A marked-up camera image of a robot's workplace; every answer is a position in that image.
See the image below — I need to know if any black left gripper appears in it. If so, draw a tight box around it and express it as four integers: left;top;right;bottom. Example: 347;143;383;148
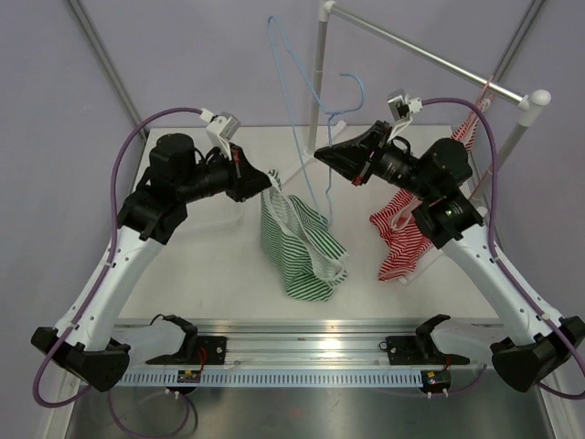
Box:
176;142;275;203

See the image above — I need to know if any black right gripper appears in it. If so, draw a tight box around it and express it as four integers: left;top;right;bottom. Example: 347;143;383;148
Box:
317;121;437;202

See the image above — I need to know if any red striped tank top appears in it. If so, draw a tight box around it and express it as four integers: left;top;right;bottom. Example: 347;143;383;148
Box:
368;104;488;284

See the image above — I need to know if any green striped tank top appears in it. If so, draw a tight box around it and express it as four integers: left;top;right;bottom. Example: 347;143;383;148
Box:
261;169;348;302

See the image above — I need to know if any pink wire hanger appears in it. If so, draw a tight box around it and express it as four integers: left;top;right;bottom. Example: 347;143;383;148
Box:
475;75;495;112

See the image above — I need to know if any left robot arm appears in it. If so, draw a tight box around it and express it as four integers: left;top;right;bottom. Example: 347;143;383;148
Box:
31;133;271;392

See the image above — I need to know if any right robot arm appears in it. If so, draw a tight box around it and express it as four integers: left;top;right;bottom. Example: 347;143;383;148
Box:
314;121;584;392

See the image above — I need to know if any clear plastic bin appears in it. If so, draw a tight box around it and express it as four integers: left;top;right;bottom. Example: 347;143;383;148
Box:
214;198;246;228

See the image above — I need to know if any white garment rack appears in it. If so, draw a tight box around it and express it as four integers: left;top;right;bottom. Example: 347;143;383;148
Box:
282;0;553;284

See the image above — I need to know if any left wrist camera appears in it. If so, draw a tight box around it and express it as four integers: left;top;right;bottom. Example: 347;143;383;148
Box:
199;109;240;161

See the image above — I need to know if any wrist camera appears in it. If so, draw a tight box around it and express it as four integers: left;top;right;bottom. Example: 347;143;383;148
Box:
199;109;240;161
387;90;422;140

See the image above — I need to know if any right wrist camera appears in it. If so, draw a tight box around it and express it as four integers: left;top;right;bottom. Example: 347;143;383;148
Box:
387;90;422;140

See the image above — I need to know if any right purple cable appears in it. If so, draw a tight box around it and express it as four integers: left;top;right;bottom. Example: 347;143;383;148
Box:
420;96;585;400

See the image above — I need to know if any purple cable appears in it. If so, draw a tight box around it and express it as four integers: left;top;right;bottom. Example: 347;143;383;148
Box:
420;96;585;400
32;107;205;409

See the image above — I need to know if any aluminium mounting rail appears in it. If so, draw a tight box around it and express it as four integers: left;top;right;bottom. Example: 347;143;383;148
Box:
109;317;504;367

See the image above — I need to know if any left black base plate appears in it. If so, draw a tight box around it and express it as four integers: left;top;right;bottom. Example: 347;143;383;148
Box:
182;336;228;366

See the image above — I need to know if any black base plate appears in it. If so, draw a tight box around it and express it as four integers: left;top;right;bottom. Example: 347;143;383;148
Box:
378;335;426;366
182;336;228;366

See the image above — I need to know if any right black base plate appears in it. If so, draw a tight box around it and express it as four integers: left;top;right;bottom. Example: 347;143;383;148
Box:
378;335;426;366

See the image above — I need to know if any white slotted cable duct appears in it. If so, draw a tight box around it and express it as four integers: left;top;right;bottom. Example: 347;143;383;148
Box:
118;369;422;388

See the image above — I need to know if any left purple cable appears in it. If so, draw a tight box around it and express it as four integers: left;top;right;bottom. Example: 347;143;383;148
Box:
32;107;205;409

